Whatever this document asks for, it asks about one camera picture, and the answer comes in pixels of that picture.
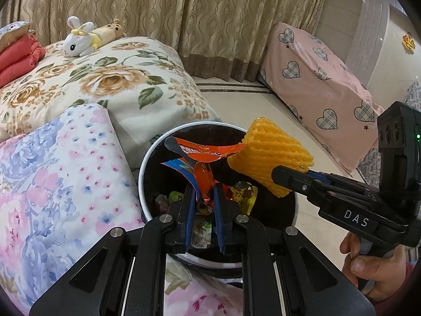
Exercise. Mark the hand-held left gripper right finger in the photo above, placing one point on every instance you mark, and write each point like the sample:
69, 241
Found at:
218, 217

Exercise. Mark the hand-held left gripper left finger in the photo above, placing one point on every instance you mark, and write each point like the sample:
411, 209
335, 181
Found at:
190, 210

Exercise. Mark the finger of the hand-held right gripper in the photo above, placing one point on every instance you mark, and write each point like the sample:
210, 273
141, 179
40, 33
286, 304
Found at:
292, 181
348, 182

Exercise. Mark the yellow snack wrapper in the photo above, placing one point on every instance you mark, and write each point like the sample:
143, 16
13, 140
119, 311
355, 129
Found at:
243, 194

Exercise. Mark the orange foam fruit net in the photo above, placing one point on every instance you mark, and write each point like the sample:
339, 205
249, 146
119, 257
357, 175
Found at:
273, 148

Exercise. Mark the red foil snack wrapper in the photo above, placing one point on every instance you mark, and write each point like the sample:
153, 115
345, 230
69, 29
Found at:
197, 153

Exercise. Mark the white trash bin black bag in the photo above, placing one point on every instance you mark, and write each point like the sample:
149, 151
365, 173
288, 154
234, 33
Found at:
210, 135

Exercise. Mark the person's right hand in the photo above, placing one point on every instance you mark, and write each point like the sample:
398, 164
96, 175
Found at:
381, 276

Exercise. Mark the pink heart-pattern covered furniture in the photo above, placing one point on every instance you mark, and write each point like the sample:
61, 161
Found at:
312, 82

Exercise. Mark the beige floral blanket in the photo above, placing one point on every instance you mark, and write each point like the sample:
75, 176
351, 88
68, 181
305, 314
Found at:
115, 82

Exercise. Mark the tan bear plush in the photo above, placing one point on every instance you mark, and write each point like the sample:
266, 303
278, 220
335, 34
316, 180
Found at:
110, 31

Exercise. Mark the beige patterned curtain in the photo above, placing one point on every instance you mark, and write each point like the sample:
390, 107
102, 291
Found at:
164, 13

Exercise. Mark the white bunny plush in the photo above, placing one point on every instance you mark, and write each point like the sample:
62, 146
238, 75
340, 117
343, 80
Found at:
74, 44

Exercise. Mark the folded red quilt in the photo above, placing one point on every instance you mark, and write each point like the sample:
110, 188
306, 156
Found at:
16, 59

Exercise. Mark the blue panda print pillow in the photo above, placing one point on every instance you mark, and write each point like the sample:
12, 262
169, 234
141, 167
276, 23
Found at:
13, 29

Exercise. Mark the yellow wall sticker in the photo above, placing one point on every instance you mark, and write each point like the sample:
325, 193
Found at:
409, 41

